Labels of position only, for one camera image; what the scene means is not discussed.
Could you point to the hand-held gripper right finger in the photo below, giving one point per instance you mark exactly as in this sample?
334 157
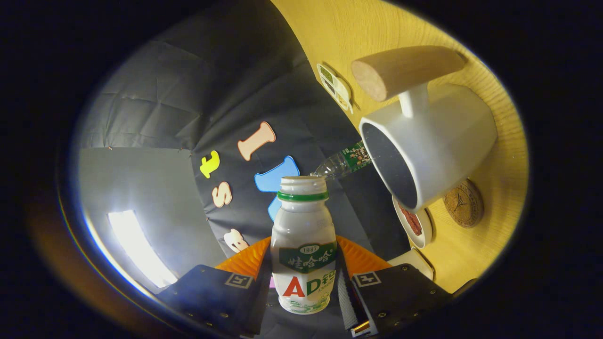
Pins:
348 301

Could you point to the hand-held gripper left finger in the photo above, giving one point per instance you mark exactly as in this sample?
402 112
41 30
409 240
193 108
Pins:
261 296

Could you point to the white toaster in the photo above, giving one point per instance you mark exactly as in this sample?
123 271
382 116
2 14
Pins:
414 261

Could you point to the round cork coaster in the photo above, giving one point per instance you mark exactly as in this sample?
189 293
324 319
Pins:
466 207

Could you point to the red meat slices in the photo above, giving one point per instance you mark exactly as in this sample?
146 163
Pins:
412 221

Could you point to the wooden table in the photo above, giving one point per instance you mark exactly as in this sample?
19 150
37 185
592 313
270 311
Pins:
339 28

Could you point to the white divided dish with beans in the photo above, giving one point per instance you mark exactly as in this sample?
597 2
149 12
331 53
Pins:
341 96

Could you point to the clear plastic water bottle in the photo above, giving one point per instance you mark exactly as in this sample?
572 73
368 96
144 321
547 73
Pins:
348 159

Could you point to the white juice bottle green label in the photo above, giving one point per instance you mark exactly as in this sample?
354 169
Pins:
304 221

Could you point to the white round plate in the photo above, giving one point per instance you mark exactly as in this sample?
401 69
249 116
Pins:
426 230

